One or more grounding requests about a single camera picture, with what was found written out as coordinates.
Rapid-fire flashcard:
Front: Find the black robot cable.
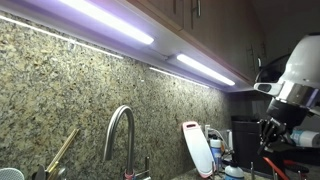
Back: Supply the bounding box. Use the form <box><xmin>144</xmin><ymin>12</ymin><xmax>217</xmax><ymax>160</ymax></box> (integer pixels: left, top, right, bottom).
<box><xmin>254</xmin><ymin>54</ymin><xmax>292</xmax><ymax>84</ymax></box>

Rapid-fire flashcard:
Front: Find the wooden wall cabinet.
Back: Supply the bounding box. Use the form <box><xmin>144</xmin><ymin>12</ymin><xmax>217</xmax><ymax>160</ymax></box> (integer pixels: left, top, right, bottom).
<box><xmin>126</xmin><ymin>0</ymin><xmax>268</xmax><ymax>91</ymax></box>

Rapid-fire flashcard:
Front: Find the pink-rimmed white cutting board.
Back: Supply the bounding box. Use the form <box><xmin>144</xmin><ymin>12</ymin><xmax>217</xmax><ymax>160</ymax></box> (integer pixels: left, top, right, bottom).
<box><xmin>181</xmin><ymin>120</ymin><xmax>215</xmax><ymax>179</ymax></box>

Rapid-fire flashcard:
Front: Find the steel gooseneck faucet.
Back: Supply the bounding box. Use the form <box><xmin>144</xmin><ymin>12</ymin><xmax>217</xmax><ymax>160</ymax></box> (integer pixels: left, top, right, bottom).
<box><xmin>103</xmin><ymin>104</ymin><xmax>151</xmax><ymax>180</ymax></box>

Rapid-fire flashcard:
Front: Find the red-handled tool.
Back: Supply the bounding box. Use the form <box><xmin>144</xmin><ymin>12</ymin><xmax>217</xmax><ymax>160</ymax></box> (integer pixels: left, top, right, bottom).
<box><xmin>262</xmin><ymin>155</ymin><xmax>290</xmax><ymax>180</ymax></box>

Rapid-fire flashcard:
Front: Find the white power adapter cable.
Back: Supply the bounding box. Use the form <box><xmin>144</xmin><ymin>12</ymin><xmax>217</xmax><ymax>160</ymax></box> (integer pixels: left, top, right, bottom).
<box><xmin>203</xmin><ymin>124</ymin><xmax>232</xmax><ymax>151</ymax></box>

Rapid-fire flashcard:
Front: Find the white bottle with blue label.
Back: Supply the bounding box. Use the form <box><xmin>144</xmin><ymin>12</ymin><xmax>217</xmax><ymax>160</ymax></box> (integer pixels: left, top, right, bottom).
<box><xmin>209</xmin><ymin>134</ymin><xmax>223</xmax><ymax>173</ymax></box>

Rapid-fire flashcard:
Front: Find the under-cabinet light strip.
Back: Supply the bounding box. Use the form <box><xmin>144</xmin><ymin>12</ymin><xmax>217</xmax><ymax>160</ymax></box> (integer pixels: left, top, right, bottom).
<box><xmin>175</xmin><ymin>53</ymin><xmax>236</xmax><ymax>87</ymax></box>
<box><xmin>58</xmin><ymin>0</ymin><xmax>155</xmax><ymax>46</ymax></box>

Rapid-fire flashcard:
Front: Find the soap bottle with black pump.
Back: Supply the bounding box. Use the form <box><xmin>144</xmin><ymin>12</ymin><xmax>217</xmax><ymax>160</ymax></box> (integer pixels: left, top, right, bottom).
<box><xmin>224</xmin><ymin>160</ymin><xmax>245</xmax><ymax>180</ymax></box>

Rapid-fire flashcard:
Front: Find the steel cabinet handle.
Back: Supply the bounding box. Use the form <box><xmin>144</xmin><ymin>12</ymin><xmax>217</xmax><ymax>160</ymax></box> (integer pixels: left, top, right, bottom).
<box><xmin>195</xmin><ymin>0</ymin><xmax>203</xmax><ymax>18</ymax></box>

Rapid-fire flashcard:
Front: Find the wrapped paper towel roll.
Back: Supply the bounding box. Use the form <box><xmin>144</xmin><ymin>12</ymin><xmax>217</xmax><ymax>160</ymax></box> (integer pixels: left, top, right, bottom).
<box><xmin>289</xmin><ymin>129</ymin><xmax>320</xmax><ymax>148</ymax></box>

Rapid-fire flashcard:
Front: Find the metal mesh strainer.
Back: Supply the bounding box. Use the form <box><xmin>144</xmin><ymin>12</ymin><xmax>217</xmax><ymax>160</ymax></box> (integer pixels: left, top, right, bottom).
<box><xmin>0</xmin><ymin>167</ymin><xmax>25</xmax><ymax>180</ymax></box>

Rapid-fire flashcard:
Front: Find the metal dish rack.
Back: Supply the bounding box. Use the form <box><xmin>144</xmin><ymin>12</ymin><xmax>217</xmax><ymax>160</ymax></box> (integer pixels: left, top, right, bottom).
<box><xmin>210</xmin><ymin>160</ymin><xmax>304</xmax><ymax>180</ymax></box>

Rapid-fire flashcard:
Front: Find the black box appliance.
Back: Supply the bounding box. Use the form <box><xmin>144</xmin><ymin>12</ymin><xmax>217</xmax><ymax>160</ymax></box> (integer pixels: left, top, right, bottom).
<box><xmin>231</xmin><ymin>114</ymin><xmax>288</xmax><ymax>176</ymax></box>

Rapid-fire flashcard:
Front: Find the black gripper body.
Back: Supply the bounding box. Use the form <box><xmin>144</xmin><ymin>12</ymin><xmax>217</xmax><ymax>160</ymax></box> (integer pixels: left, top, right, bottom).
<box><xmin>266</xmin><ymin>98</ymin><xmax>310</xmax><ymax>130</ymax></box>

